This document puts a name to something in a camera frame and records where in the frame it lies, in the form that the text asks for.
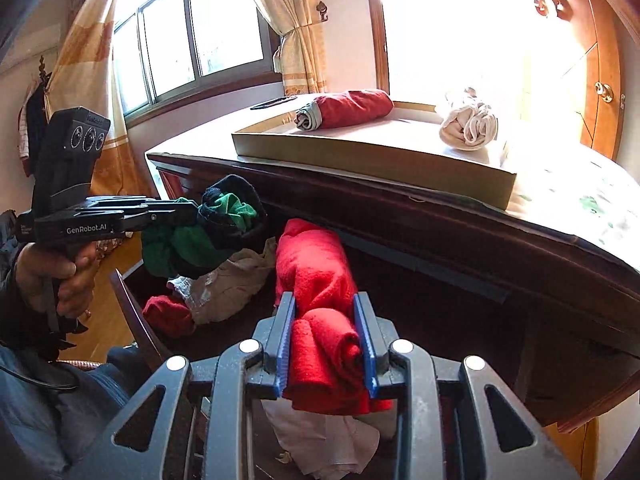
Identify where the white underwear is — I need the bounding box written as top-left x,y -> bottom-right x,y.
439,87 -> 501,153

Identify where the coat rack with clothes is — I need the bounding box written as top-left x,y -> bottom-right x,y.
17,55 -> 53,176

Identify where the large red underwear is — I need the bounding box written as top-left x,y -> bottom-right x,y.
274,218 -> 393,416

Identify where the small red underwear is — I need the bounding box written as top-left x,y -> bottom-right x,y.
142,294 -> 196,338

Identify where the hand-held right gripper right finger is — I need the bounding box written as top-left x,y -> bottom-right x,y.
352,291 -> 581,480

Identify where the green cloud print tablecloth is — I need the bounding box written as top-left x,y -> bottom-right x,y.
500,125 -> 640,261

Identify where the beige underwear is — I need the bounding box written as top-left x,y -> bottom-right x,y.
167,237 -> 278,326

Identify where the beige orange window curtain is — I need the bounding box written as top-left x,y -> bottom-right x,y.
47,0 -> 161,198

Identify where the green and black underwear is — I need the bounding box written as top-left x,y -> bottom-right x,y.
141,174 -> 268,278

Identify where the dark red grey-trim underwear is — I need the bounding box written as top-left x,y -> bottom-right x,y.
294,89 -> 395,133

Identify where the brown wooden door frame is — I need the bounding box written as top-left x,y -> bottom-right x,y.
362,0 -> 391,93

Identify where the dark framed window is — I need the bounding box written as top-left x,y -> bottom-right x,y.
112,0 -> 283,116

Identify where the wooden drawer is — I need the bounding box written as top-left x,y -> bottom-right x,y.
109,230 -> 531,480

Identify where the black cable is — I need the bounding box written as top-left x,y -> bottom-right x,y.
0,365 -> 81,392

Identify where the pale pink underwear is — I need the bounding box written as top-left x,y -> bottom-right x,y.
262,400 -> 381,480

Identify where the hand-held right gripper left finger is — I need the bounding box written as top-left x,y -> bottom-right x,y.
65,291 -> 298,480

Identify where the beige tied window curtain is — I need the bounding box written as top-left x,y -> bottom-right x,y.
237,0 -> 328,98

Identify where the shallow cardboard tray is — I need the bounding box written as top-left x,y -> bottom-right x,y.
231,101 -> 518,211

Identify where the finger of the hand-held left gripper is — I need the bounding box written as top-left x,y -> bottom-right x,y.
120,212 -> 201,235
82,196 -> 200,217

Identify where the person's left hand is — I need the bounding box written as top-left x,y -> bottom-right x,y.
15,241 -> 99,318

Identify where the orange wooden door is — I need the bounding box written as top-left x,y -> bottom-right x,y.
575,0 -> 631,161

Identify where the person's left forearm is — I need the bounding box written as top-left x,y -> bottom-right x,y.
0,210 -> 51,356

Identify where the person's leg in jeans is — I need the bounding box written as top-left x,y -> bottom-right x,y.
0,345 -> 166,480

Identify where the black remote control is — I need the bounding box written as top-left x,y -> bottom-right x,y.
250,95 -> 298,111

